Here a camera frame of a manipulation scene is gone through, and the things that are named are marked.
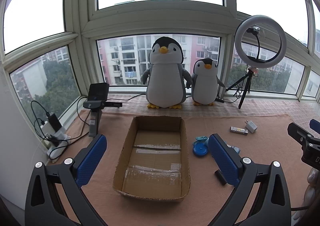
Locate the teal clothes peg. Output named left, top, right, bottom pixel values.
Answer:
left=195, top=136, right=208, bottom=143

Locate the gloved right hand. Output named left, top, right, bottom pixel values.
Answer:
left=291, top=168, right=319, bottom=225

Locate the white USB wall charger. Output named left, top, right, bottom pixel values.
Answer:
left=245, top=120, right=258, bottom=133

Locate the patterned lighter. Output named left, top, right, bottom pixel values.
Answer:
left=229, top=126, right=248, bottom=135

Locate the small black rectangular object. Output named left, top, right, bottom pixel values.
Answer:
left=214, top=170, right=227, bottom=185

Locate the black power adapter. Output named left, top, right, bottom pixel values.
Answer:
left=47, top=113, right=62, bottom=132

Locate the small penguin plush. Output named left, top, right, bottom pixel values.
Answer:
left=186, top=58, right=225, bottom=106

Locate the white ring light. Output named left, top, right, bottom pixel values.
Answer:
left=234, top=14, right=288, bottom=69

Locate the brown cardboard box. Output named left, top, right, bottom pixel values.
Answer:
left=113, top=115, right=191, bottom=202

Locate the black tripod stand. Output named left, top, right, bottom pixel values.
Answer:
left=226, top=66, right=258, bottom=109

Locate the white power strip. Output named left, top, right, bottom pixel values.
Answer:
left=41, top=121, right=71, bottom=163

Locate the checkered cloth on sill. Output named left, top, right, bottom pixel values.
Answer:
left=104, top=95, right=319, bottom=130

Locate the black cable left side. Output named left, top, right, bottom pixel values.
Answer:
left=30, top=96, right=91, bottom=161

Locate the spare black handheld gripper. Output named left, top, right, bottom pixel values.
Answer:
left=83, top=83, right=123, bottom=137

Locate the blue round tape measure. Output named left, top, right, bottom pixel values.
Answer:
left=193, top=141, right=209, bottom=157

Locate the clear blue small bottle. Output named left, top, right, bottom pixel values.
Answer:
left=227, top=144, right=241, bottom=154

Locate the black cable on sill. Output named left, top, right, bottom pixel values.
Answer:
left=107, top=93, right=147, bottom=103

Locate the large penguin plush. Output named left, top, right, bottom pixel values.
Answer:
left=141, top=37, right=193, bottom=110

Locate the pink table blanket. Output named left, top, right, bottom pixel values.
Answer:
left=81, top=113, right=311, bottom=225

